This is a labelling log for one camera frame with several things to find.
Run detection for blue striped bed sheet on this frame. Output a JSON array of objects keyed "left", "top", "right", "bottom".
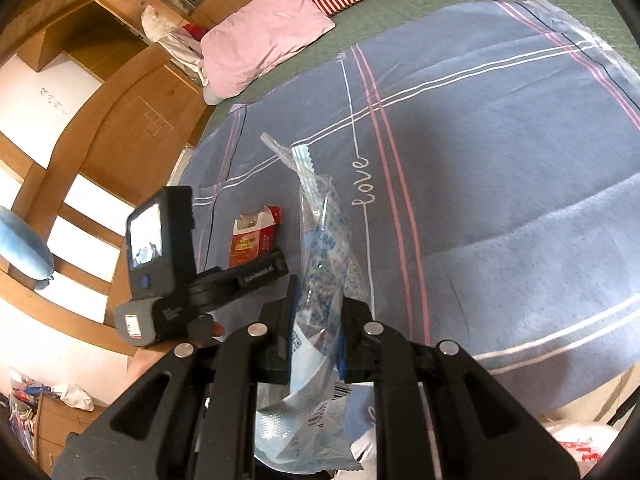
[{"left": 177, "top": 0, "right": 640, "bottom": 411}]

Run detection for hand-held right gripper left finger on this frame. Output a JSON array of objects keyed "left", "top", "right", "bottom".
[{"left": 50, "top": 276, "right": 301, "bottom": 480}]

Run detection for wooden headboard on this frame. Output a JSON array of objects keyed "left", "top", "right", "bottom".
[{"left": 0, "top": 0, "right": 221, "bottom": 361}]

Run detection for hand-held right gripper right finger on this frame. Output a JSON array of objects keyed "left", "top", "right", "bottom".
[{"left": 337, "top": 297, "right": 581, "bottom": 480}]

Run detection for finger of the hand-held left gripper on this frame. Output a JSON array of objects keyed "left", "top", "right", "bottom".
[{"left": 272, "top": 251, "right": 291, "bottom": 284}]

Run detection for red cardboard box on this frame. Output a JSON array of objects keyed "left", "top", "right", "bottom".
[{"left": 229, "top": 206, "right": 283, "bottom": 267}]

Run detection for green bed mat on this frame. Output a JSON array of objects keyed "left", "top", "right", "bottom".
[{"left": 205, "top": 0, "right": 640, "bottom": 126}]

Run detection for white red cloth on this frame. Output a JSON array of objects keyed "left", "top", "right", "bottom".
[{"left": 165, "top": 22, "right": 208, "bottom": 86}]

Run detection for white red-printed plastic bag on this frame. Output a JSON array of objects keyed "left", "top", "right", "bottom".
[{"left": 542, "top": 420, "right": 628, "bottom": 480}]

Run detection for crumpled white floor bag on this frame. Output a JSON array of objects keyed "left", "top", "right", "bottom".
[{"left": 50, "top": 382, "right": 96, "bottom": 411}]

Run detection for clear face mask packet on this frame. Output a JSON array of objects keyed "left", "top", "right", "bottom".
[{"left": 252, "top": 132, "right": 373, "bottom": 476}]

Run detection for pink pillow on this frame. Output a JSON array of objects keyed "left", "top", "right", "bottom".
[{"left": 200, "top": 0, "right": 336, "bottom": 100}]

